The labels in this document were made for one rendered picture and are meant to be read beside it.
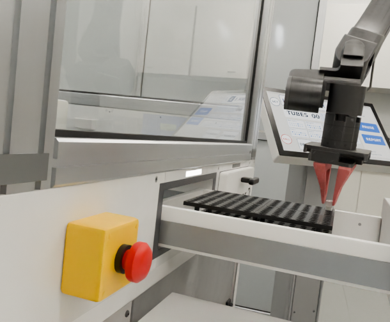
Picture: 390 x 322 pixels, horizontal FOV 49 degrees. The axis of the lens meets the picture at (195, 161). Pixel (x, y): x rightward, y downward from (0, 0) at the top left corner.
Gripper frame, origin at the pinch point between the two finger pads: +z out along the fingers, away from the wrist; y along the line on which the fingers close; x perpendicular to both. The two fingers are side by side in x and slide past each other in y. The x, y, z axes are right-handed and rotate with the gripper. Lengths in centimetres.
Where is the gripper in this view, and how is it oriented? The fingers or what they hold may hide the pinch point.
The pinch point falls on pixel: (329, 199)
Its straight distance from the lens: 78.2
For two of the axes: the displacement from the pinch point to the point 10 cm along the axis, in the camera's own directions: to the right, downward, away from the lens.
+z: -1.0, 9.8, 1.8
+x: 4.5, -1.1, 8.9
